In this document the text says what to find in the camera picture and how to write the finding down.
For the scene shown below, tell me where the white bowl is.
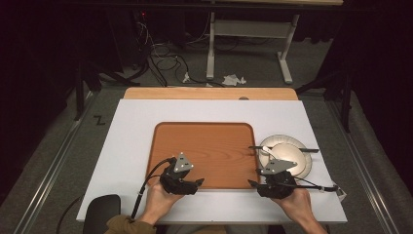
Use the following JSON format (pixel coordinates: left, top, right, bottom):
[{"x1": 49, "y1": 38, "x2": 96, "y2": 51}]
[{"x1": 268, "y1": 142, "x2": 308, "y2": 176}]

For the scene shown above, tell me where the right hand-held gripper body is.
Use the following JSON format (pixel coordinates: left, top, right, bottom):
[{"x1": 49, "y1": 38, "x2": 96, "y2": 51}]
[{"x1": 257, "y1": 158, "x2": 299, "y2": 200}]

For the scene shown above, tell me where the white spoon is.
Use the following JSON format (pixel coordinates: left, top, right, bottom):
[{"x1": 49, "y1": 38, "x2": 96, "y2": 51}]
[{"x1": 261, "y1": 145, "x2": 281, "y2": 162}]

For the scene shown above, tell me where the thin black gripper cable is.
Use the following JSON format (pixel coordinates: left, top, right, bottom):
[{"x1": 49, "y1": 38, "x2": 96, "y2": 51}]
[{"x1": 285, "y1": 175, "x2": 339, "y2": 193}]

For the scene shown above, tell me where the person's right hand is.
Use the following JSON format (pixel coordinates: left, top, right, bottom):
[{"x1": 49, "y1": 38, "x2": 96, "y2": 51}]
[{"x1": 272, "y1": 186, "x2": 316, "y2": 226}]

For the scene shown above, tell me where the tangle of floor cables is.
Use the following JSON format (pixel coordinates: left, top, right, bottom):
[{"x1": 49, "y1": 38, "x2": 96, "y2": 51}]
[{"x1": 130, "y1": 19, "x2": 228, "y2": 89}]

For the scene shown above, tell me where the wooden table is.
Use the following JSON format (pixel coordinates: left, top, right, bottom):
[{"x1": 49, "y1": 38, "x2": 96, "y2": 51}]
[{"x1": 123, "y1": 86, "x2": 299, "y2": 101}]

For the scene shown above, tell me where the black chopstick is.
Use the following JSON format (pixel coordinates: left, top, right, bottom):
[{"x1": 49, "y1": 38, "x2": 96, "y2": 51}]
[{"x1": 248, "y1": 145, "x2": 321, "y2": 154}]

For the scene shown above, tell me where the black metal stand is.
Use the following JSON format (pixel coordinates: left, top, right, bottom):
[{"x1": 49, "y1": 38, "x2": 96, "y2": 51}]
[
  {"x1": 73, "y1": 59, "x2": 144, "y2": 122},
  {"x1": 294, "y1": 69, "x2": 355, "y2": 134}
]

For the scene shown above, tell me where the white metal desk frame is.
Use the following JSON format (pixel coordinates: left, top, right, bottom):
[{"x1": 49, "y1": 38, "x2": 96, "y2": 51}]
[{"x1": 206, "y1": 11, "x2": 302, "y2": 86}]

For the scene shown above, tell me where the brown wooden tray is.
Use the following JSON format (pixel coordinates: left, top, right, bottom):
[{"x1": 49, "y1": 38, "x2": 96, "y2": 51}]
[{"x1": 146, "y1": 121, "x2": 261, "y2": 190}]

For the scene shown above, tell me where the person's left hand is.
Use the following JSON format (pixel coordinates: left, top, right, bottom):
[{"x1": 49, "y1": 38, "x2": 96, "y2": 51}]
[{"x1": 142, "y1": 177, "x2": 187, "y2": 226}]

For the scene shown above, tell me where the metal floor rail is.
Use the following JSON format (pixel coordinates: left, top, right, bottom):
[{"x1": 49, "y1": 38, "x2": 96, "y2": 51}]
[
  {"x1": 325, "y1": 99, "x2": 401, "y2": 234},
  {"x1": 12, "y1": 91, "x2": 100, "y2": 234}
]

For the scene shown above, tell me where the white plate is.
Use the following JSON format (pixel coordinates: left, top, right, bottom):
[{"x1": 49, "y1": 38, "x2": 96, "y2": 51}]
[{"x1": 258, "y1": 134, "x2": 314, "y2": 180}]

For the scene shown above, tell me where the crumpled white paper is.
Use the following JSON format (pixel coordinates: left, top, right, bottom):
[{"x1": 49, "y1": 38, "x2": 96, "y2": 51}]
[{"x1": 221, "y1": 73, "x2": 247, "y2": 88}]

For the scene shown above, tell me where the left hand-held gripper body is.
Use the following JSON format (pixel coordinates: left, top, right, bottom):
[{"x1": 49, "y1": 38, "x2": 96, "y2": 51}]
[{"x1": 159, "y1": 151, "x2": 200, "y2": 196}]

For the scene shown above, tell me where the white board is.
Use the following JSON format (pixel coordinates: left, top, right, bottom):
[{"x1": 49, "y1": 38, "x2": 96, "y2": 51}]
[{"x1": 76, "y1": 98, "x2": 349, "y2": 226}]

